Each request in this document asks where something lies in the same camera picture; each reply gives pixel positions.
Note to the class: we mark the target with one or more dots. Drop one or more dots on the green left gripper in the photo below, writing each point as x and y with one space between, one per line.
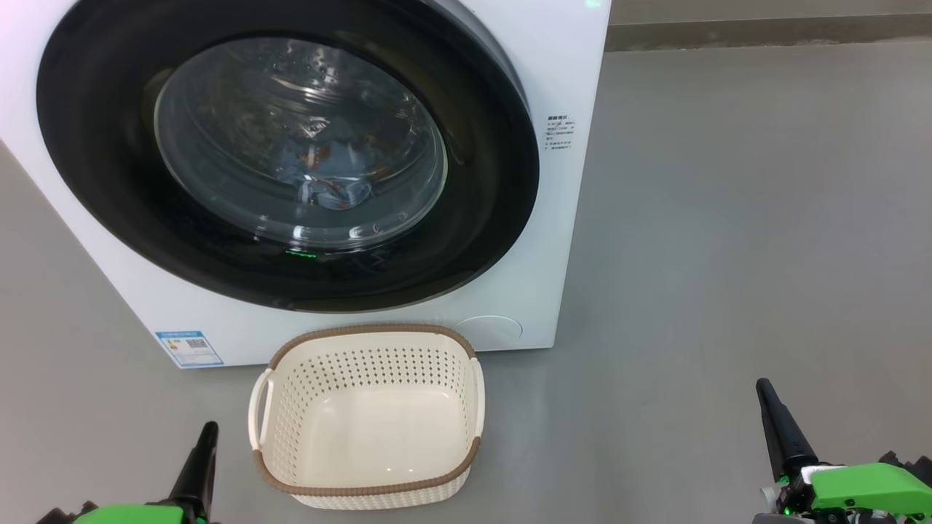
131 515

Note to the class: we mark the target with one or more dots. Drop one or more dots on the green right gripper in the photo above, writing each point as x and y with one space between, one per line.
859 487

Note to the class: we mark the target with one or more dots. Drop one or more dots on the grey washing machine door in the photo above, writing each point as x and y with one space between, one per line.
480 204

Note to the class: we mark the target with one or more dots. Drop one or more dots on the white front-load washing machine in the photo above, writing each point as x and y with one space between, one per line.
568 73

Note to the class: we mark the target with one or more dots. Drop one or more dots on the blue energy label sticker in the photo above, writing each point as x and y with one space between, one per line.
189 349

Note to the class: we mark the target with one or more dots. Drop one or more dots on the cream perforated laundry basket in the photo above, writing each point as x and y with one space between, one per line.
371 429

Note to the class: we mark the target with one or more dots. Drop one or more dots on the round white filter cover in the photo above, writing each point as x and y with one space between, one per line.
488 331

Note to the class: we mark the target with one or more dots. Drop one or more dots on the printed black text label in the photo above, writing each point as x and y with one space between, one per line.
560 132

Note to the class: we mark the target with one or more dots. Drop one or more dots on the grey skirting board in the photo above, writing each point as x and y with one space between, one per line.
764 33

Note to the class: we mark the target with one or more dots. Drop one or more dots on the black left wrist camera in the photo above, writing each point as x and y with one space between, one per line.
58 515

